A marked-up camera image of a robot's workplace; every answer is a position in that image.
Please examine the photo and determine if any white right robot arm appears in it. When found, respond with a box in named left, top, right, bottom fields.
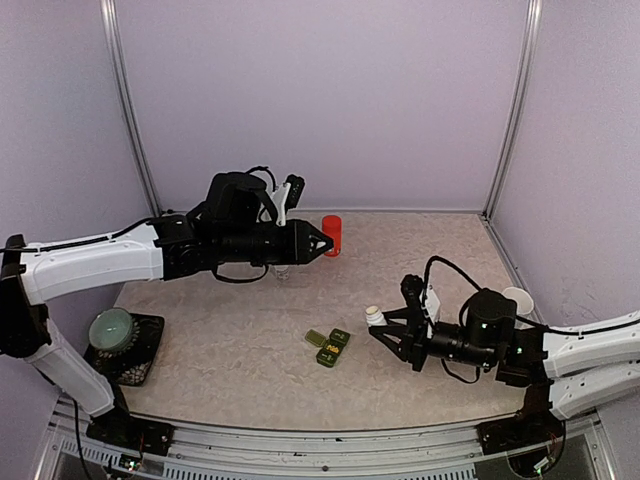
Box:
left=365, top=275, right=639, bottom=444

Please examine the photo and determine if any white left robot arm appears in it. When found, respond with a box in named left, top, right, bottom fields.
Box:
left=1, top=171, right=334, bottom=445

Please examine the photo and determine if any right aluminium frame post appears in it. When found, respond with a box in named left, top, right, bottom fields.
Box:
left=483, top=0, right=543, bottom=223

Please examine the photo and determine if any black square tray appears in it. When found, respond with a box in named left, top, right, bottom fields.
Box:
left=84, top=314, right=165, bottom=387

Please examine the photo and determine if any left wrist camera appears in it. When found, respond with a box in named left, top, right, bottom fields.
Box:
left=270, top=174, right=306, bottom=227

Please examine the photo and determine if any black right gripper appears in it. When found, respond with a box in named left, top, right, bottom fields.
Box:
left=369, top=308, right=497, bottom=374

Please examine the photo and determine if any front aluminium rail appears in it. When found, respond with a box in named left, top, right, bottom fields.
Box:
left=42, top=402, right=615, bottom=479

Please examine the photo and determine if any light blue mug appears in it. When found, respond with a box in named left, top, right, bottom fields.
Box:
left=502, top=286, right=535, bottom=318

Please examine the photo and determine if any small white pill bottle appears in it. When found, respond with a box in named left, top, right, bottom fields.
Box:
left=274, top=265, right=290, bottom=281

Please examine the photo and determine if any green pill organizer box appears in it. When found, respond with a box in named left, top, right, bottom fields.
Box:
left=305, top=328, right=351, bottom=368

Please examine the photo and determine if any left aluminium frame post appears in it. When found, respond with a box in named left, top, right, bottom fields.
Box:
left=100, top=0, right=163, bottom=216

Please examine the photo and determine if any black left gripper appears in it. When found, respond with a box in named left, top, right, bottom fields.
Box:
left=218, top=219, right=334, bottom=266

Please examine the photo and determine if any red cylindrical can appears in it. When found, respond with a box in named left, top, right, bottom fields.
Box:
left=322, top=215, right=342, bottom=257

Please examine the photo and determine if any green ceramic bowl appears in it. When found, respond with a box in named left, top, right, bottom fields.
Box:
left=88, top=308, right=134, bottom=352

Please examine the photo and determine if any aluminium frame post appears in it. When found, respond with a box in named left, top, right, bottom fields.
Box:
left=100, top=0, right=163, bottom=216
left=483, top=0, right=543, bottom=223

